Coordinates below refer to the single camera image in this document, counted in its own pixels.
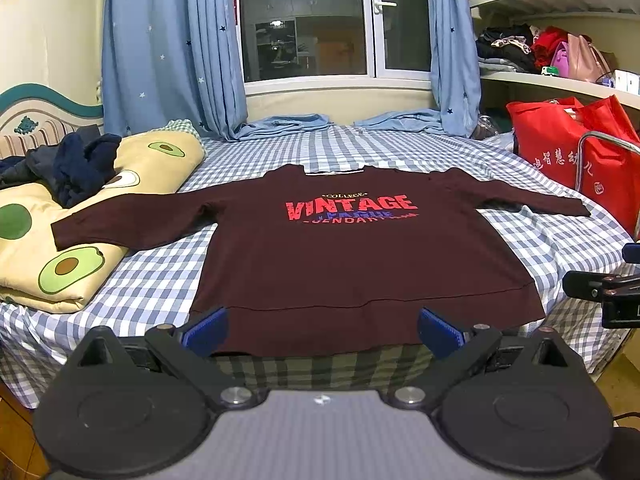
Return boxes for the maroon vintage sweatshirt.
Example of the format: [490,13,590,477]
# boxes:
[52,165,587,358]

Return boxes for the dark navy clothes pile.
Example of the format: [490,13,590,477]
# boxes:
[1,125,122,208]

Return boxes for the dark folded clothes on shelf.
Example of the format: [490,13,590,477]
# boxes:
[476,24,538,74]

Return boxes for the blue checkered bed sheet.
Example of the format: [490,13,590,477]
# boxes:
[1,127,631,409]

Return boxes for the red shopping bag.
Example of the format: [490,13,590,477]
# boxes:
[505,94,640,238]

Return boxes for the yellow avocado print quilt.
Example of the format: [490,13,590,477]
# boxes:
[0,119,206,316]

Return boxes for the pink handbag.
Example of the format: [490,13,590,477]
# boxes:
[551,34,612,84]

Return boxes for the red cloth on shelf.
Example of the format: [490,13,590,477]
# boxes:
[532,26,568,73]

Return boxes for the left blue star curtain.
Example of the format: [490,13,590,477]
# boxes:
[102,0,252,142]

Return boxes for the blue star curtain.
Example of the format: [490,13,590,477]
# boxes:
[427,0,482,138]
[102,0,252,142]

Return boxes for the teal trimmed headboard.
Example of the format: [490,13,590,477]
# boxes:
[0,84,103,158]

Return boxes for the right blue star curtain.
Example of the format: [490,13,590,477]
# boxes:
[427,0,482,138]

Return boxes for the white framed window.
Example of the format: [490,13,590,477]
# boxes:
[236,0,431,84]

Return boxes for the metal chair frame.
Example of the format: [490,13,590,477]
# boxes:
[575,131,639,240]

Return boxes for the white wall shelf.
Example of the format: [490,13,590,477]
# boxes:
[469,0,639,113]

